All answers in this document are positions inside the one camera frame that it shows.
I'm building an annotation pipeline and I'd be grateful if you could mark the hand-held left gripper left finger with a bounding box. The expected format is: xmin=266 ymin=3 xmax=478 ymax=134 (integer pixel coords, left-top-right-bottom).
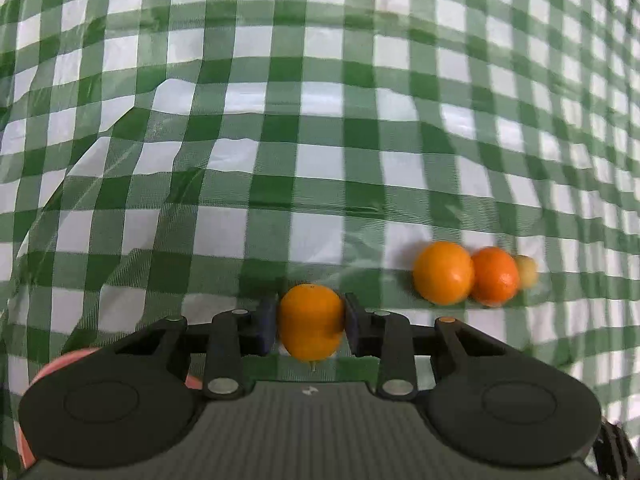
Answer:
xmin=115 ymin=294 xmax=279 ymax=401

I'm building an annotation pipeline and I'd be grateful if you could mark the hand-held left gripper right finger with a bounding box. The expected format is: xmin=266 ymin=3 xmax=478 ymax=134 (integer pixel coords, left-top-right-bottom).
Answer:
xmin=344 ymin=292 xmax=506 ymax=400

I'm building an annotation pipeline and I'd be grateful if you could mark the small orange with stem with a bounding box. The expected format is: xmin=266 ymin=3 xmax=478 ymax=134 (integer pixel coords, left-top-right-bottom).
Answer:
xmin=277 ymin=283 xmax=346 ymax=373

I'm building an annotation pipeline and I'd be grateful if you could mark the pink plate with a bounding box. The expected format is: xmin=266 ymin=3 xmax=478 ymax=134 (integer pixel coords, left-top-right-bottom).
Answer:
xmin=16 ymin=349 xmax=204 ymax=473

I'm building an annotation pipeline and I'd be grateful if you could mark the tan longan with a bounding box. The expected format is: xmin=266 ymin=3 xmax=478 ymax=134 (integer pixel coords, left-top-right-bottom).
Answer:
xmin=515 ymin=255 xmax=539 ymax=291

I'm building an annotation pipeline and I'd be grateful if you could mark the green checked tablecloth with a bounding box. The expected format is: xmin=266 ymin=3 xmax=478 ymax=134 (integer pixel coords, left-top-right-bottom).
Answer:
xmin=0 ymin=0 xmax=640 ymax=480

